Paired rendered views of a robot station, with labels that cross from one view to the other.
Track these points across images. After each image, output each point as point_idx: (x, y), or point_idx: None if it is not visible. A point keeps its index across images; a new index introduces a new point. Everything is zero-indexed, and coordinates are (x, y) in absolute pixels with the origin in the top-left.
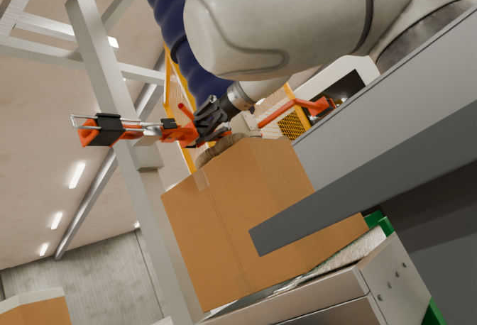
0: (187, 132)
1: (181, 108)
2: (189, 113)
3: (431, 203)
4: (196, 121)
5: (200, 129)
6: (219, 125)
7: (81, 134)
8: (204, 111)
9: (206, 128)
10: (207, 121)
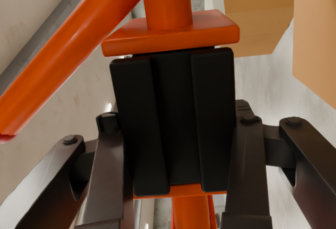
0: (206, 217)
1: (20, 130)
2: (40, 98)
3: None
4: (144, 193)
5: (205, 181)
6: None
7: None
8: (57, 174)
9: (168, 91)
10: (112, 75)
